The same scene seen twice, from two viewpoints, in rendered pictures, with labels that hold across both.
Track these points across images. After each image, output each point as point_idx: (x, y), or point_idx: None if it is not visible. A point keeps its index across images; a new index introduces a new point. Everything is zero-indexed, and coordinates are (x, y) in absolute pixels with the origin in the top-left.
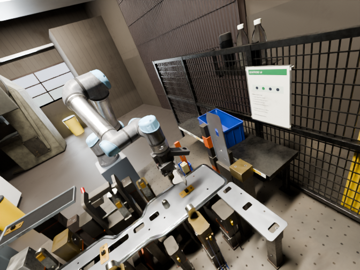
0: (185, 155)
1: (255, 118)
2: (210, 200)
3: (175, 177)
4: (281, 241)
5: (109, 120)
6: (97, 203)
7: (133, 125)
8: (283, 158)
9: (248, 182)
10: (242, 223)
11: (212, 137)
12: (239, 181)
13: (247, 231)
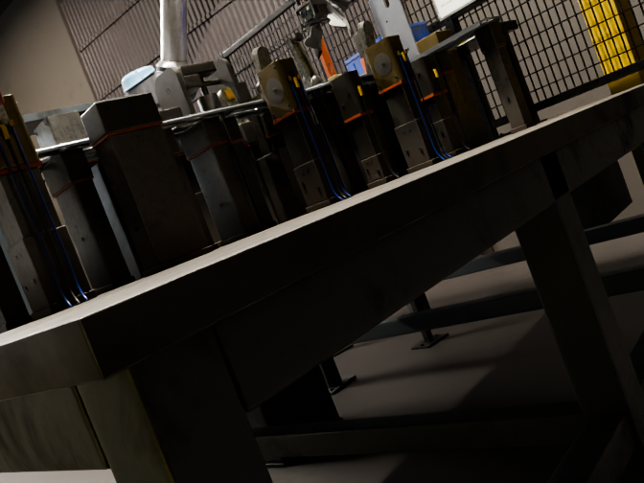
0: (343, 4)
1: (444, 13)
2: (397, 159)
3: (333, 20)
4: (508, 56)
5: (178, 35)
6: (193, 79)
7: None
8: None
9: (453, 60)
10: (458, 108)
11: (380, 22)
12: None
13: (473, 139)
